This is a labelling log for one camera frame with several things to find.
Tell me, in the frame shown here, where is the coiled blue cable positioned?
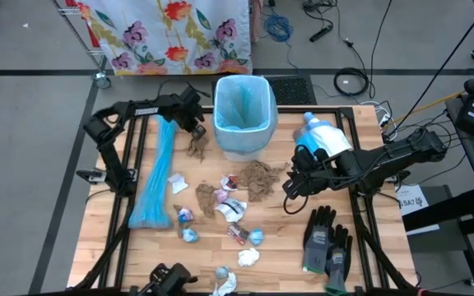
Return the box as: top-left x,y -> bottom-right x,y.
263,7 -> 300,69

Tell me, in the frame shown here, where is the coiled black cable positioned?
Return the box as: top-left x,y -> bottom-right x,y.
333,67 -> 370,98

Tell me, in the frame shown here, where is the pink hanging cloth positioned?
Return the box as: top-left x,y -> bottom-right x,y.
251,0 -> 265,44

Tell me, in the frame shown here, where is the black power strip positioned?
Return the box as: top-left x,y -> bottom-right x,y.
309,24 -> 335,44

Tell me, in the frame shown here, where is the small white paper scrap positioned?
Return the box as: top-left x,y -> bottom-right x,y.
167,173 -> 189,195

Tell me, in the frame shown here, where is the pink wrapper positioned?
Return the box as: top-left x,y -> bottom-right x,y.
214,187 -> 230,205

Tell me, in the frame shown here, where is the white tissue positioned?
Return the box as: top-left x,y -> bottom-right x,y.
237,247 -> 261,267
209,271 -> 238,296

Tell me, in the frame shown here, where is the white paper sign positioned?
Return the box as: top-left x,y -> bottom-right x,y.
396,183 -> 442,236

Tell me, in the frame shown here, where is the floral printed cloth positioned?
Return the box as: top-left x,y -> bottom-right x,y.
76,0 -> 253,76

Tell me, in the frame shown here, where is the colourful wrapper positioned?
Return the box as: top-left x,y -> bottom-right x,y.
177,206 -> 195,225

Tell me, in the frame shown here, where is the metal wire rack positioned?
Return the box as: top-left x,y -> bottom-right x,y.
53,0 -> 113,90

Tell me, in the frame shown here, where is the long bright blue trash bag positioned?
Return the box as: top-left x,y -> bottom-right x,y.
128,113 -> 179,230

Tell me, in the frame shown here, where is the red white wrapper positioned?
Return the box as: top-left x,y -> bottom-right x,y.
220,174 -> 240,192

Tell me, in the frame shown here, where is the white plastic trash bin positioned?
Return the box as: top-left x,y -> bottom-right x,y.
223,141 -> 265,162

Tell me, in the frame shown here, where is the black desk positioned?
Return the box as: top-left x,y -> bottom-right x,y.
444,96 -> 474,217

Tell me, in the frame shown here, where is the black cable bundle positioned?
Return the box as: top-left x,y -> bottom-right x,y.
302,0 -> 339,13

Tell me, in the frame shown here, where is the black metal stand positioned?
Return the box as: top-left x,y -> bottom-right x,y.
403,184 -> 474,289

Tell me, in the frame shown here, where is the yellow cable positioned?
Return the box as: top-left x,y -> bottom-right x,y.
387,76 -> 474,124

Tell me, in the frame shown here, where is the long black cable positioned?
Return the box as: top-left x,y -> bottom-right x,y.
384,0 -> 474,137

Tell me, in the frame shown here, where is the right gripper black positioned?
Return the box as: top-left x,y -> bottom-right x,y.
281,145 -> 339,201

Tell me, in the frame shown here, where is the blue bag roll white wrapper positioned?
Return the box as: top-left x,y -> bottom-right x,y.
293,111 -> 352,160

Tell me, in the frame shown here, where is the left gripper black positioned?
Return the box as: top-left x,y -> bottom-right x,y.
170,85 -> 207,140

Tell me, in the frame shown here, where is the white power strip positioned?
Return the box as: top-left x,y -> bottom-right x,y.
360,100 -> 393,128

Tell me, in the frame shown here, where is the grey black work glove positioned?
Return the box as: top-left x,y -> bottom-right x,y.
325,224 -> 354,296
302,205 -> 337,275

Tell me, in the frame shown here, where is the blue plastic ball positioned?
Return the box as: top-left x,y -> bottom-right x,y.
181,228 -> 200,244
248,229 -> 265,247

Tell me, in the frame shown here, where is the red black snack wrapper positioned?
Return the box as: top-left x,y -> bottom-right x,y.
226,223 -> 250,246

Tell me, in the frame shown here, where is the white wrapper black print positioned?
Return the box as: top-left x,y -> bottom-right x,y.
214,197 -> 249,224

